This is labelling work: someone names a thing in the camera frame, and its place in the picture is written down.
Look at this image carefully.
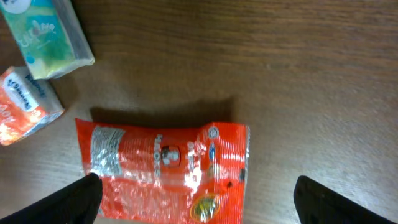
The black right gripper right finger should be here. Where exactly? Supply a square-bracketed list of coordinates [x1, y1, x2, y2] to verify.
[294, 175, 395, 224]

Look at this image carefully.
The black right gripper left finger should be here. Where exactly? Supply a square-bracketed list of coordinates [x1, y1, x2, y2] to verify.
[1, 173, 103, 224]

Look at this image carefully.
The orange small box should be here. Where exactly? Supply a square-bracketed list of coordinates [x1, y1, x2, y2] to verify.
[1, 67, 64, 146]

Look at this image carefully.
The red snack bag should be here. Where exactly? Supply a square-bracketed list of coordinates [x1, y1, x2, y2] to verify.
[75, 119, 250, 224]

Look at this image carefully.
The green small box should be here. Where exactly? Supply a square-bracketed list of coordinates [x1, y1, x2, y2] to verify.
[1, 0, 95, 80]

